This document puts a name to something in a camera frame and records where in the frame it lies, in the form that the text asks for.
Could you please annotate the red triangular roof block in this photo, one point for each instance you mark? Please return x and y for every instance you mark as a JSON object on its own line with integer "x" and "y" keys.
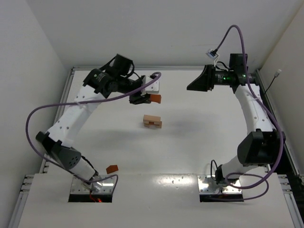
{"x": 111, "y": 169}

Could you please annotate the dark red arch block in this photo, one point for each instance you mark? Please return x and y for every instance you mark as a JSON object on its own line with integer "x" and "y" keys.
{"x": 155, "y": 98}

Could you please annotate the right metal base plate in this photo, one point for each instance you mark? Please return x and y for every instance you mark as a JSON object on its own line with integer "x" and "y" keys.
{"x": 207, "y": 186}

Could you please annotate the light long plank block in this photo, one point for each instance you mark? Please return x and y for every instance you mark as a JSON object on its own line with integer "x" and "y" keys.
{"x": 151, "y": 118}

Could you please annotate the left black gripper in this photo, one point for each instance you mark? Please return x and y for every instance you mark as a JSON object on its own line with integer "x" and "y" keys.
{"x": 137, "y": 98}

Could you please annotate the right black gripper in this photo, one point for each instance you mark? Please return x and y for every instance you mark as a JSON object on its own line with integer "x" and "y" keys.
{"x": 211, "y": 77}

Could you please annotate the wrist white camera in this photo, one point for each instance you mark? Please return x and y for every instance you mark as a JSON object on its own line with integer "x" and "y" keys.
{"x": 152, "y": 88}
{"x": 212, "y": 54}

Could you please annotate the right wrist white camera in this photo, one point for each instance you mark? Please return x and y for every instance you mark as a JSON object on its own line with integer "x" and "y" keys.
{"x": 212, "y": 54}

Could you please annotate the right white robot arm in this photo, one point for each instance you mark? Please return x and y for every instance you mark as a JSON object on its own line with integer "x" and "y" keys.
{"x": 264, "y": 143}

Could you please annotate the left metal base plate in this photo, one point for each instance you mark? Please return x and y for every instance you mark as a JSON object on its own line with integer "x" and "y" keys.
{"x": 106, "y": 186}

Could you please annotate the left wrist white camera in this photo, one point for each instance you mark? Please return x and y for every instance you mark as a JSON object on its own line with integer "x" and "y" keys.
{"x": 152, "y": 88}

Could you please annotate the metal base plate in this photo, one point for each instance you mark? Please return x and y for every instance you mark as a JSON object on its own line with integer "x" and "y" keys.
{"x": 207, "y": 186}
{"x": 106, "y": 186}

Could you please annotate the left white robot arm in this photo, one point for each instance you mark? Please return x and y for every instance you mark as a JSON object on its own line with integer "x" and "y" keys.
{"x": 97, "y": 86}

